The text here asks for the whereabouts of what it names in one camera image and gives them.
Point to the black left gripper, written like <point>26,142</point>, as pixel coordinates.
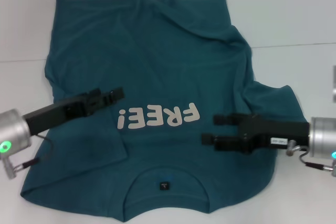
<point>52,113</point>

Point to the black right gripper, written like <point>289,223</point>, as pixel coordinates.
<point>278,133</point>

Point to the teal T-shirt with FREE print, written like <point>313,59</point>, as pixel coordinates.
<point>157,51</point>

